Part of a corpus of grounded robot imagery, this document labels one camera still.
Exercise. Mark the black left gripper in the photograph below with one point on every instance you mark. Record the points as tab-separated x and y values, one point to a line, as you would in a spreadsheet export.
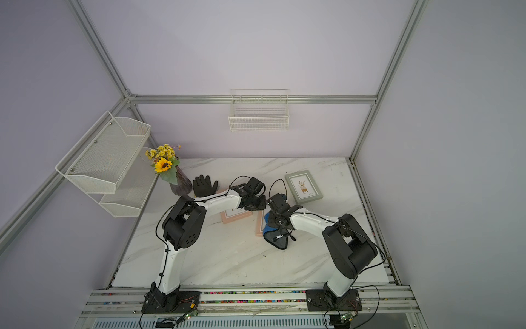
262	203

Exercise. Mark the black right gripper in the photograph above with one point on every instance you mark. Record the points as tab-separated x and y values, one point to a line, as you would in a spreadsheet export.
272	221

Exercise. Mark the pink picture frame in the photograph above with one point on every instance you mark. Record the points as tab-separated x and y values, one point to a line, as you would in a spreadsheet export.
233	215
260	224

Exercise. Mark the blue microfibre cloth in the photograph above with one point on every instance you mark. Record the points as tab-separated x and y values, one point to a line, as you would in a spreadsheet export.
276	231

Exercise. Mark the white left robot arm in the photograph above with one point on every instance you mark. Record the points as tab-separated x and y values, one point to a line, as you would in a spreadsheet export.
182	224

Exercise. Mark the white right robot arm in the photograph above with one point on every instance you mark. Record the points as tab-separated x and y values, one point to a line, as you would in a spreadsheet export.
350	248

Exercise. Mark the black yellow work glove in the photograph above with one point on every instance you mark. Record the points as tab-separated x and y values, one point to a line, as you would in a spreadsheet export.
204	187

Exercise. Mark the dark glass vase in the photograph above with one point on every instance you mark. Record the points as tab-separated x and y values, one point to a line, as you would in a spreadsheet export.
181	184

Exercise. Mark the sunflower bouquet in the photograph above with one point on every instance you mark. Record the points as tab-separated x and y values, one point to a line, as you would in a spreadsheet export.
165	162

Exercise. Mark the green picture frame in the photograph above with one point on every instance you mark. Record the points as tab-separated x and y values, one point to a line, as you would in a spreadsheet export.
303	187

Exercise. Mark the white wire wall basket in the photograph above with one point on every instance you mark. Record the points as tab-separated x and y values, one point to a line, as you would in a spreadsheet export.
259	110

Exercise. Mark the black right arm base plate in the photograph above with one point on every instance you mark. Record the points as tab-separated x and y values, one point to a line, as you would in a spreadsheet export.
333	300

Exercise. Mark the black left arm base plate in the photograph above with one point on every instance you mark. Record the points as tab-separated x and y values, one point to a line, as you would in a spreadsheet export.
177	301

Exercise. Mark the white mesh wall shelf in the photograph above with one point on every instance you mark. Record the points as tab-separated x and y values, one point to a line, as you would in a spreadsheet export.
109	165

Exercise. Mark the aluminium front rail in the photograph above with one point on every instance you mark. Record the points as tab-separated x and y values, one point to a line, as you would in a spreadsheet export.
297	307

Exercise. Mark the aluminium enclosure frame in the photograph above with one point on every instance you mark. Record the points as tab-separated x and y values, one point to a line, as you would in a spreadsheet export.
248	51

